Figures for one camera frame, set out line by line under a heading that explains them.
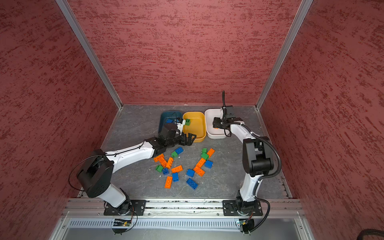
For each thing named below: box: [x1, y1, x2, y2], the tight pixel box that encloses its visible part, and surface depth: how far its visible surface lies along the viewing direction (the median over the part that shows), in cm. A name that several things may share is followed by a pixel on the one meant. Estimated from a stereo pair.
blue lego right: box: [204, 160, 214, 169], surface depth 91 cm
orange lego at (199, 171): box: [193, 166, 205, 177], surface depth 88 cm
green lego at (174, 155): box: [171, 151, 179, 159], surface depth 94 cm
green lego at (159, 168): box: [155, 165, 164, 173], surface depth 87 cm
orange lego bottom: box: [164, 176, 173, 189], surface depth 84 cm
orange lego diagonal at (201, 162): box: [196, 158, 207, 168], surface depth 91 cm
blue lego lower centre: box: [172, 172, 180, 182], surface depth 87 cm
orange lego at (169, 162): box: [166, 157, 174, 169], surface depth 90 cm
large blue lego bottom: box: [186, 178, 199, 190], surface depth 83 cm
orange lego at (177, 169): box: [171, 165, 183, 174], surface depth 89 cm
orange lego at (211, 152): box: [207, 148, 216, 158], surface depth 96 cm
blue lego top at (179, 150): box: [175, 146, 184, 155], surface depth 96 cm
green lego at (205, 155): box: [201, 152, 209, 161], surface depth 93 cm
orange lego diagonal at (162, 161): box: [158, 155, 168, 168], surface depth 91 cm
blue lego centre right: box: [186, 168, 195, 178], surface depth 87 cm
